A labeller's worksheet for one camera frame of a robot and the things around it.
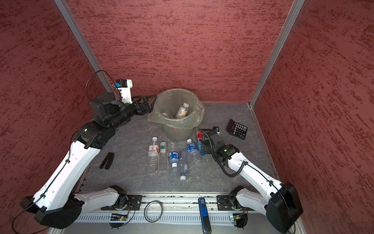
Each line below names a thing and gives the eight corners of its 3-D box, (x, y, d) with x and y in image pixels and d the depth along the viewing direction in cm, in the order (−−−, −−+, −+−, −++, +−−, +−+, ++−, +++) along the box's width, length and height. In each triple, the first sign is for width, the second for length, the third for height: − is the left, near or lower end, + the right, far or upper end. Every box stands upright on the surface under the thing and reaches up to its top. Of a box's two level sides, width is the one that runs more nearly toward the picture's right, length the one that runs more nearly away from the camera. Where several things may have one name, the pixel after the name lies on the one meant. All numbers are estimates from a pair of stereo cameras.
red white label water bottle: (150, 173, 85) (148, 170, 81) (149, 141, 99) (148, 137, 95) (160, 171, 86) (158, 168, 82) (158, 140, 100) (157, 136, 96)
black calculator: (224, 131, 106) (224, 128, 103) (229, 121, 112) (230, 119, 109) (243, 140, 101) (244, 138, 99) (247, 130, 107) (249, 127, 104)
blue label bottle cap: (193, 164, 88) (193, 162, 85) (184, 143, 98) (183, 140, 94) (201, 161, 90) (202, 158, 86) (191, 140, 99) (191, 137, 96)
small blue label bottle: (167, 168, 86) (166, 166, 83) (169, 154, 91) (168, 151, 89) (178, 168, 86) (177, 166, 83) (179, 154, 92) (178, 151, 89)
